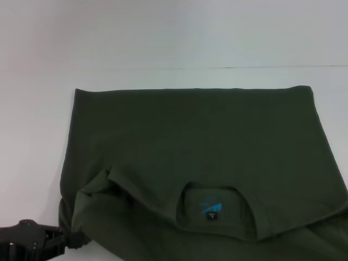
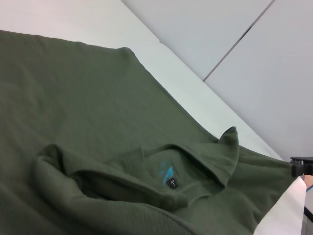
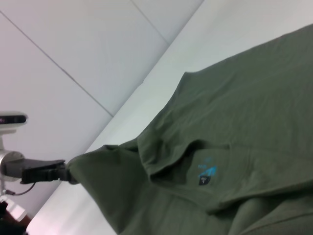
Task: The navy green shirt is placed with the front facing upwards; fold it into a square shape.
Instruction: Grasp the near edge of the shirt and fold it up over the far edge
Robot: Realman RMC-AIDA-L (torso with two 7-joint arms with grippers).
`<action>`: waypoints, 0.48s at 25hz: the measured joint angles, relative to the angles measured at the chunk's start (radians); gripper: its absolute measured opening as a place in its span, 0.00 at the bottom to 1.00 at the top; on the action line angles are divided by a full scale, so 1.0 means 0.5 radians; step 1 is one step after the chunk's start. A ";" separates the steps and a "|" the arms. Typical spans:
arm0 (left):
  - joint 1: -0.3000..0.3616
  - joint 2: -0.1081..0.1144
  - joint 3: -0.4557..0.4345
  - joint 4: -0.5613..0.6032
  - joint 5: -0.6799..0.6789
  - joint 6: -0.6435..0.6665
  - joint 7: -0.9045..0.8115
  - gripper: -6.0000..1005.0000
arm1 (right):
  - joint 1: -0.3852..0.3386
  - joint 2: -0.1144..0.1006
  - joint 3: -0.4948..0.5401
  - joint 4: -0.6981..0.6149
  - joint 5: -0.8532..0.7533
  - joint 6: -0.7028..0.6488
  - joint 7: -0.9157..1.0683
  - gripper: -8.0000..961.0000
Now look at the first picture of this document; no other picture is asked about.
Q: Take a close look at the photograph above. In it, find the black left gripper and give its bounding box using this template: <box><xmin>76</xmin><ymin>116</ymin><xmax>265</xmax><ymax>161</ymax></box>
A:
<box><xmin>0</xmin><ymin>219</ymin><xmax>91</xmax><ymax>261</ymax></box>

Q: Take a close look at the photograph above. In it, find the dark green FREE t-shirt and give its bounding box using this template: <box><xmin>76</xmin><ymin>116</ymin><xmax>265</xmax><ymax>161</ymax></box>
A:
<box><xmin>58</xmin><ymin>85</ymin><xmax>348</xmax><ymax>261</ymax></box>

